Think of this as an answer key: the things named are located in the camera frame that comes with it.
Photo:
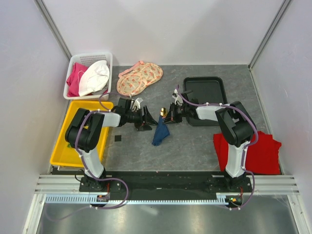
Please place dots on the pink cloth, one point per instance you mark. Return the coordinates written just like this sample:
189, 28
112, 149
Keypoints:
74, 79

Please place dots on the white toothed cable duct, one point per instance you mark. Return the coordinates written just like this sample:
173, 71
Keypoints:
104, 199

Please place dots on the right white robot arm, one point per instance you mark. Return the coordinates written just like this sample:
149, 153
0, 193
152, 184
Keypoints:
235, 124

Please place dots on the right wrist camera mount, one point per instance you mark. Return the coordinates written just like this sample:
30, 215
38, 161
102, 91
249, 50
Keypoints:
177, 98

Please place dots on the blue paper napkin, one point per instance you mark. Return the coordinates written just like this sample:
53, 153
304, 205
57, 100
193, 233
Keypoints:
161, 132

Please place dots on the red folded cloth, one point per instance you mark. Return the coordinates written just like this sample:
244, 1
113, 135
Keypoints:
262, 158

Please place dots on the white perforated basket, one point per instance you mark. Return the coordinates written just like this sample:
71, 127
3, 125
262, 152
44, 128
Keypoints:
87, 60

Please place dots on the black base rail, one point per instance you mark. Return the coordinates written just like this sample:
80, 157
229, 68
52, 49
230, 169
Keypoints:
212, 181

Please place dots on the iridescent gold spoon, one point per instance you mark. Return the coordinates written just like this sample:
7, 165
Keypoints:
163, 112

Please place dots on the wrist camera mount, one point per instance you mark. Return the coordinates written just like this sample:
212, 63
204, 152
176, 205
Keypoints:
177, 98
136, 104

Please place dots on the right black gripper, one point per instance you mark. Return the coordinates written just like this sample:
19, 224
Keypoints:
173, 118

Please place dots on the yellow plastic bin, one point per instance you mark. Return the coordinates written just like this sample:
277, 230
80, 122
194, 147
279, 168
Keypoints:
68, 157

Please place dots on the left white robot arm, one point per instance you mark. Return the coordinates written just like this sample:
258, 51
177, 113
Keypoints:
85, 128

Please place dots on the white cloth cap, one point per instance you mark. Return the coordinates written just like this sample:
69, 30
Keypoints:
94, 78

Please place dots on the small black square marker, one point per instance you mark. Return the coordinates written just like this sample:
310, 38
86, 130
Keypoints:
118, 138

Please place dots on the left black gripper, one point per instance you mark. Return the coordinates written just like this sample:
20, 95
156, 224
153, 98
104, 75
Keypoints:
141, 122

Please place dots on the black plastic tray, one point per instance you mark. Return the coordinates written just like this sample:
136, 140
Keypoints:
206, 89

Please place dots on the patterned peach oven mitt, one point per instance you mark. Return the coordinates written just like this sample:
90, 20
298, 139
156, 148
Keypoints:
136, 79

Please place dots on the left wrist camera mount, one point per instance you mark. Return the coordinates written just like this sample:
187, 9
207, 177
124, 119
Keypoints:
136, 104

